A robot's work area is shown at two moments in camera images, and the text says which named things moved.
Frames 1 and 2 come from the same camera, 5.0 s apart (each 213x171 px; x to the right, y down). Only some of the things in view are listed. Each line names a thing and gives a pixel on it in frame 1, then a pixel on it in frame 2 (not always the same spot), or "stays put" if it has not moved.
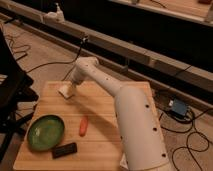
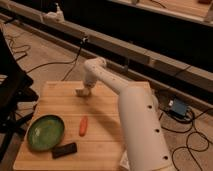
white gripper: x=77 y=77 -> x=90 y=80
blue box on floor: x=179 y=107 stays put
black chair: x=16 y=91 stays put
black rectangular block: x=66 y=149 stays put
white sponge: x=64 y=90 -> x=82 y=92
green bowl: x=45 y=132 stays put
